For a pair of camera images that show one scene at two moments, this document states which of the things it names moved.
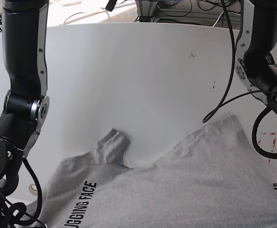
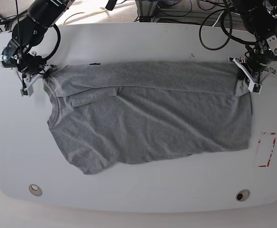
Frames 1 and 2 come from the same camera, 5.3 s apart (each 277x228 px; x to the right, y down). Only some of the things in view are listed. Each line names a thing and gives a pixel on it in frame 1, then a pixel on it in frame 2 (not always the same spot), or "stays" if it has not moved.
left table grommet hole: x=33 y=189 stays
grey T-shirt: x=216 y=179 -> x=110 y=115
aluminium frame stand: x=145 y=9 stays
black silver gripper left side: x=0 y=214 -> x=16 y=56
